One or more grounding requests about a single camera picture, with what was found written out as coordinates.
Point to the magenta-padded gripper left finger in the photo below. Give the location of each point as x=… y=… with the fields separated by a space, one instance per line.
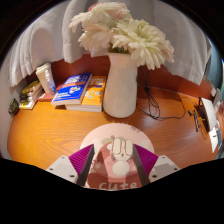
x=63 y=166

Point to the cream lidded tumbler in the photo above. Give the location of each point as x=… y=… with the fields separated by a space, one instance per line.
x=42 y=75

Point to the white computer mouse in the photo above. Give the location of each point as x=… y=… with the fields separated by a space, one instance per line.
x=121 y=156

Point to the orange book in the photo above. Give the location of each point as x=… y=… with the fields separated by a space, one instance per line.
x=95 y=93

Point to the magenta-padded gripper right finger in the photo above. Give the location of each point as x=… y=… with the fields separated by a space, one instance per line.
x=163 y=166

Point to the dark green mug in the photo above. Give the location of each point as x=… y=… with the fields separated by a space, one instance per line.
x=14 y=107

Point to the white electronic device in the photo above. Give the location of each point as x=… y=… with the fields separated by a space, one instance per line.
x=210 y=113

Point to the white curtain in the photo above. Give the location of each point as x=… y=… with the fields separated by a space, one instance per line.
x=43 y=36

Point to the yellow and white book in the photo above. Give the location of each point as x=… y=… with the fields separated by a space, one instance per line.
x=28 y=104

